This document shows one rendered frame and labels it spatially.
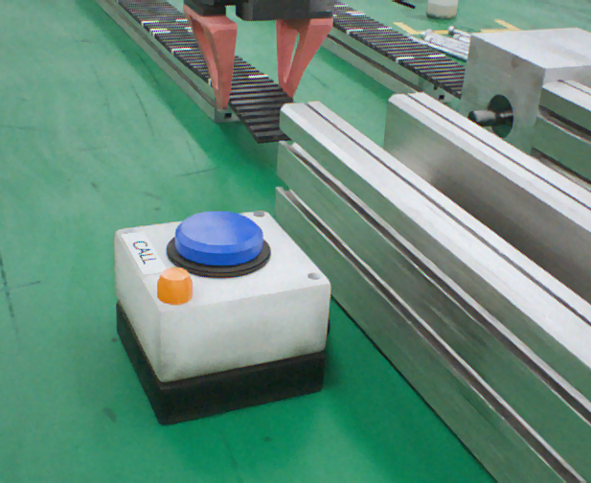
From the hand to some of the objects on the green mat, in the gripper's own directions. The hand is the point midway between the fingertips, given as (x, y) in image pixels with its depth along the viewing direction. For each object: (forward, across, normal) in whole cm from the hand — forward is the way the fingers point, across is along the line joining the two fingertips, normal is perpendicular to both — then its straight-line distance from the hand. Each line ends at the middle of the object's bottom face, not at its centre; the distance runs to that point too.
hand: (254, 94), depth 70 cm
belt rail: (+4, 0, -52) cm, 52 cm away
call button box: (+3, +12, +28) cm, 31 cm away
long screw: (+4, -29, -18) cm, 34 cm away
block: (+4, -18, +12) cm, 22 cm away
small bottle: (+4, -38, -34) cm, 51 cm away
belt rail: (+4, -19, -52) cm, 55 cm away
